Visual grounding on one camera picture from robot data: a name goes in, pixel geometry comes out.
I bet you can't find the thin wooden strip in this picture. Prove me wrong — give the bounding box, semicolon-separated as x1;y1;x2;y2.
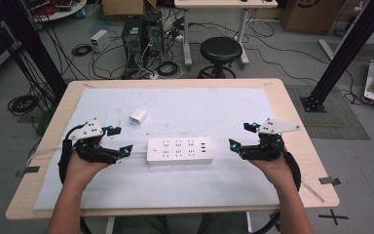
301;180;326;205

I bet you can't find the round white table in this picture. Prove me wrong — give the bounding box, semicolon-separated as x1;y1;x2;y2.
28;0;89;23

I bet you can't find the white power strip cable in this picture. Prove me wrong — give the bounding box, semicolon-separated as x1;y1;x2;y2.
26;145;149;167

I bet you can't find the person's leg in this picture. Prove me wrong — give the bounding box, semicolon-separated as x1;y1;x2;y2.
112;215;170;234
197;212;249;234

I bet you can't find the black cable coil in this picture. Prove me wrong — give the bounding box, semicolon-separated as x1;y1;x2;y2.
7;95;41;117
70;43;94;58
156;60;180;78

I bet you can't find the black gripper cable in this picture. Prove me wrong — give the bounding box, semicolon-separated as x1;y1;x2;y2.
280;142;303;193
57;124;87;185

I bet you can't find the white table mat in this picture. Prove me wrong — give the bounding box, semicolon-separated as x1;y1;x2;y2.
33;87;281;212

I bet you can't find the person's left leg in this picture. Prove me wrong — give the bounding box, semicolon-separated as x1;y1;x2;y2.
112;215;170;234

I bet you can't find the person's right hand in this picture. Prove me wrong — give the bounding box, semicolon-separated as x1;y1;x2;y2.
248;153;296;193

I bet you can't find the grey floor mat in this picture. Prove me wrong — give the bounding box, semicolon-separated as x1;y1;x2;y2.
284;84;371;141

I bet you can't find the black tape cross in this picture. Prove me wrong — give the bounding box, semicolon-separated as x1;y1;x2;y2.
318;209;351;226

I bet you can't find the black tape piece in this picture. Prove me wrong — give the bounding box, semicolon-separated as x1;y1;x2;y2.
15;166;41;178
318;176;342;186

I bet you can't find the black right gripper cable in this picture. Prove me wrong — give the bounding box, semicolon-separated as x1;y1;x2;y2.
280;142;303;193

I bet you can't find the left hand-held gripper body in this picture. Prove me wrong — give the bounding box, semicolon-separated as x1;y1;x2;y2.
67;118;122;165

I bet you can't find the large cardboard box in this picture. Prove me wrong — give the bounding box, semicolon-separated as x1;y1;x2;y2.
280;0;346;35

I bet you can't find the black computer tower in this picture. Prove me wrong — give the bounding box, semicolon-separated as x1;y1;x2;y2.
122;15;146;70
143;10;166;57

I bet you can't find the white power supply box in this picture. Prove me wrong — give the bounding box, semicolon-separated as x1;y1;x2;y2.
90;29;112;54

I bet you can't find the person's left hand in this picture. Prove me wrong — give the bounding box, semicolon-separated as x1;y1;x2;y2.
64;150;112;193

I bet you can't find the white charger plug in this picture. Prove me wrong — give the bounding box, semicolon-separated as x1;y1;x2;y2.
129;108;148;126

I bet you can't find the black round stool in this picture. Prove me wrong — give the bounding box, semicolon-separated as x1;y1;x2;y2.
197;36;243;80

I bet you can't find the person's right leg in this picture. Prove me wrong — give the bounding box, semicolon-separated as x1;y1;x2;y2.
197;212;249;234

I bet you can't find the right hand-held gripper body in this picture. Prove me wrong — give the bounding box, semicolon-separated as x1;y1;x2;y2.
239;117;301;162

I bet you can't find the white desk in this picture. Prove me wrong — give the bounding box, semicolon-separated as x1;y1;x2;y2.
173;0;279;68

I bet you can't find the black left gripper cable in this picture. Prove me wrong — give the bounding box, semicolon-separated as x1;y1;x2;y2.
57;124;87;185

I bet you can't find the black aluminium post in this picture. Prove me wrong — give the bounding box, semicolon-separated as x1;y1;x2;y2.
299;0;374;113
3;0;68;99

